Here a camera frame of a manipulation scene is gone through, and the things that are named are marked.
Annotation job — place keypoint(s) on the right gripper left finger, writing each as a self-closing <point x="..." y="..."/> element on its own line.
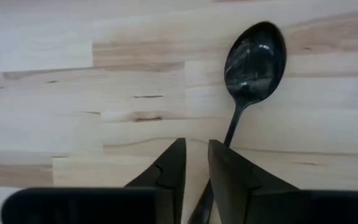
<point x="166" y="174"/>

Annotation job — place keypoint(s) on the dark metal spoon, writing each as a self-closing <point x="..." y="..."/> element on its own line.
<point x="253" y="62"/>

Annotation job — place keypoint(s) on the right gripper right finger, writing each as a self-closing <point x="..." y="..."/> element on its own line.
<point x="235" y="174"/>

